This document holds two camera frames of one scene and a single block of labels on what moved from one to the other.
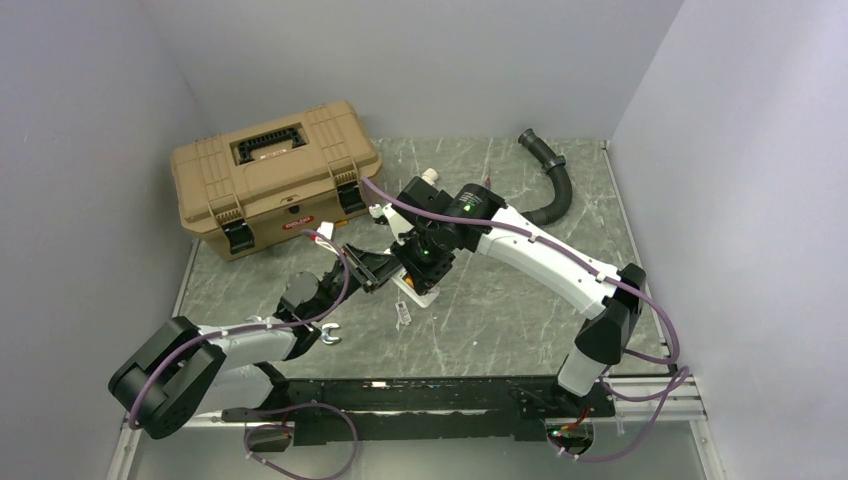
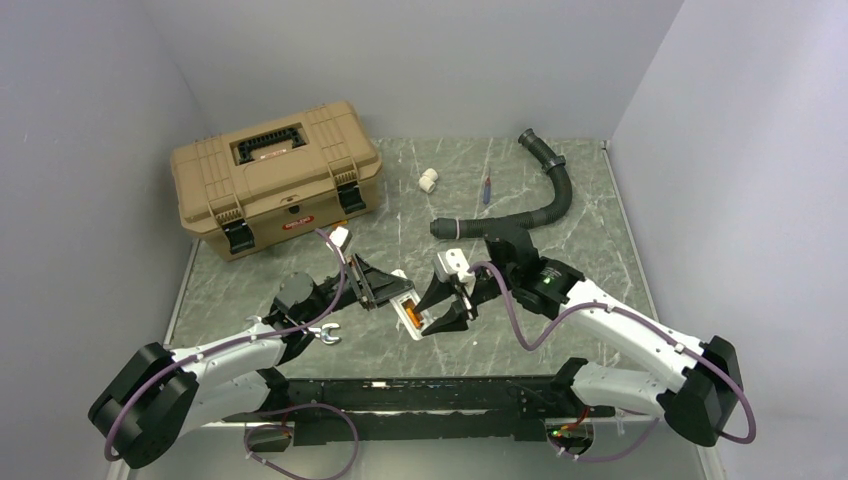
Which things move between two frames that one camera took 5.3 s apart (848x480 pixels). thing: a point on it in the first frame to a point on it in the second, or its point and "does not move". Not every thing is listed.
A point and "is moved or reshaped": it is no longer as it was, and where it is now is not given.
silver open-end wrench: x=325 y=336 does not move
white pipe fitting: x=430 y=176 does not move
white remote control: x=425 y=300 is moved or reshaped
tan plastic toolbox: x=242 y=190 does not move
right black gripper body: x=428 y=257 to x=487 y=285
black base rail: x=432 y=410 does not move
